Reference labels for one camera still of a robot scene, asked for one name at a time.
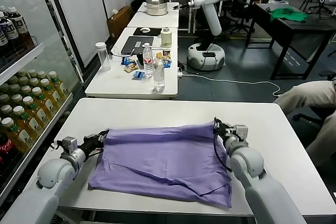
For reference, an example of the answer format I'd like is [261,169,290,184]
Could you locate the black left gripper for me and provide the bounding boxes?
[80,129,110,155]

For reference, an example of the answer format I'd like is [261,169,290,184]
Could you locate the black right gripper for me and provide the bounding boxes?
[213,116,237,140]

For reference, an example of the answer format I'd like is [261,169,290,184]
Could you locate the purple t-shirt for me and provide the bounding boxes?
[87,119,233,209]

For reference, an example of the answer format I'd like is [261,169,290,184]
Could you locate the long white table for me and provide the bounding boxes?
[84,26,179,100]

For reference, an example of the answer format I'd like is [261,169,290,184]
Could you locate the clear unlabelled water bottle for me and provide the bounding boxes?
[152,58,166,93]

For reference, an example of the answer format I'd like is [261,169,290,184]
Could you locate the clear tumbler white lid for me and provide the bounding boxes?
[94,41,111,72]

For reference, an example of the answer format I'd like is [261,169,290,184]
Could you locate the red label cola bottle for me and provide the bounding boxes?
[0,133,19,172]

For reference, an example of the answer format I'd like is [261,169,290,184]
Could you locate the red label water bottle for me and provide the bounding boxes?
[142,42,154,79]

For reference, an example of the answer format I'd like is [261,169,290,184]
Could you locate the seated person beige trousers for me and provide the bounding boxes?
[272,80,336,168]

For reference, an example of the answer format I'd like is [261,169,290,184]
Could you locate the dark grey laptop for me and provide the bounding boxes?
[120,36,154,56]

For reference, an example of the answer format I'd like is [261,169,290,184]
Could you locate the pale green lidded jar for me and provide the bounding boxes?
[160,27,172,48]

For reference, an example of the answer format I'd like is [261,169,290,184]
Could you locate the white humanoid robot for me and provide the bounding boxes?
[173,0,235,72]

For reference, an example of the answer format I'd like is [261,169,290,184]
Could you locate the glass door drinks fridge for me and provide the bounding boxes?
[0,0,85,201]

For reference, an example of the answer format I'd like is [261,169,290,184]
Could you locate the black mouse pad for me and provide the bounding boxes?
[132,27,162,37]

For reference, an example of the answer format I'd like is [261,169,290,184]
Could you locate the brown cardboard box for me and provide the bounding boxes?
[107,6,132,41]

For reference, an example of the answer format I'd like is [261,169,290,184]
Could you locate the small white table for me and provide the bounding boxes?
[127,1,181,29]

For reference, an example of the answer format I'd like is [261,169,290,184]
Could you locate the green cloth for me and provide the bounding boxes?
[269,7,310,23]

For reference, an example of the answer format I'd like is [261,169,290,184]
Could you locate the white steel steamer pot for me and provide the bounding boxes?
[145,0,169,16]

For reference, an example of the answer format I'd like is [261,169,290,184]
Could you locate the black table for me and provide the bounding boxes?
[245,3,336,80]

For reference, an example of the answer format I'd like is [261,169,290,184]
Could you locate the dark tea bottle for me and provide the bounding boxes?
[0,10,16,57]
[5,6,34,50]

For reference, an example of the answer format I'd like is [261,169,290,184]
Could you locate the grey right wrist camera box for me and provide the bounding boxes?
[234,124,249,141]

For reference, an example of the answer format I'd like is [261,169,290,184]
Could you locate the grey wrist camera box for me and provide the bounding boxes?
[61,136,78,154]
[234,124,249,141]

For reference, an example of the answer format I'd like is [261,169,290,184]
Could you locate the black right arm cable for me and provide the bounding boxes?
[213,132,233,173]

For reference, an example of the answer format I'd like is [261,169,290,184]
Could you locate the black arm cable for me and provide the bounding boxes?
[51,142,64,154]
[213,132,233,173]

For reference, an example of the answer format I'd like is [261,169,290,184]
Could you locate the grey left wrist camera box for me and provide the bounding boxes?
[61,136,78,154]

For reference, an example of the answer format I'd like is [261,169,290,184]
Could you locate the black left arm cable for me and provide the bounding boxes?
[51,142,64,154]

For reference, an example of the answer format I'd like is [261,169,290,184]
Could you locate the white floor cable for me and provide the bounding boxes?
[181,73,283,98]

